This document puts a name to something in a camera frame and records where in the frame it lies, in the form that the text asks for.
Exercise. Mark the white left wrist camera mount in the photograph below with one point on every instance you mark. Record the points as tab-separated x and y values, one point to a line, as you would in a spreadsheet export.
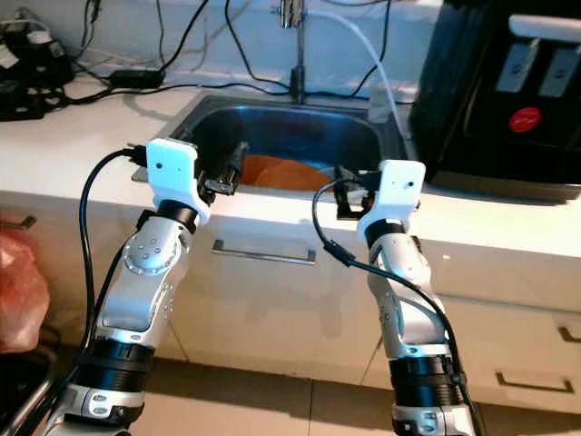
171	173

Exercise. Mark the stainless steel sink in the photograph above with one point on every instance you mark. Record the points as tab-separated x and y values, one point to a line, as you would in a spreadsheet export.
309	127

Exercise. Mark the red round sticker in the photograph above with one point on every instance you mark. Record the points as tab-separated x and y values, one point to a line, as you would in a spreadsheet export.
525	119

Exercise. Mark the orange plate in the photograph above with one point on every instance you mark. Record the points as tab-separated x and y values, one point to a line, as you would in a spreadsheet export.
309	177

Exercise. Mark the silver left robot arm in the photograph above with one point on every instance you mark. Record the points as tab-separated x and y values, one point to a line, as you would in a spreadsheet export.
145	291

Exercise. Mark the orange plastic bag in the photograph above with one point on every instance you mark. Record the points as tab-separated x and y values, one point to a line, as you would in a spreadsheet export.
20	291

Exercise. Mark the clear drinking glass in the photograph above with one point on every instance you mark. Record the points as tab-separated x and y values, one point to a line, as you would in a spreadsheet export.
381	104

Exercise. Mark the black power adapter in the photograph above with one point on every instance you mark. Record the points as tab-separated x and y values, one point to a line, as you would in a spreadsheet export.
136	78

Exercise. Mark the chrome faucet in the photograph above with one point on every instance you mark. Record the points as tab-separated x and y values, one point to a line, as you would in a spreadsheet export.
297	64

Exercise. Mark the white kitchen cabinet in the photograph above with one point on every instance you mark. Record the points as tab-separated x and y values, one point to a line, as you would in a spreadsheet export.
281	318

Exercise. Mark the black chair frame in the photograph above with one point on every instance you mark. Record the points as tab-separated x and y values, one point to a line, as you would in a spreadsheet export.
23	400

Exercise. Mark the tall black appliance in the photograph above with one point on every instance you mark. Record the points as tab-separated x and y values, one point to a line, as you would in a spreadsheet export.
472	109

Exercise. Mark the black adapter white label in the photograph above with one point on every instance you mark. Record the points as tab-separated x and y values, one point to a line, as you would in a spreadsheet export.
36	59

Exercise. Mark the black power strip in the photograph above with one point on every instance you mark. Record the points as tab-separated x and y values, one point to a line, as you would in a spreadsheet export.
27	104

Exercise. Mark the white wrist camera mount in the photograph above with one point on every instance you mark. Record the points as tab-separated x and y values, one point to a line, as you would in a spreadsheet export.
398	191
171	173

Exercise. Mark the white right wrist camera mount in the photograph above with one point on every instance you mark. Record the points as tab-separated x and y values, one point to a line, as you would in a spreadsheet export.
398	191

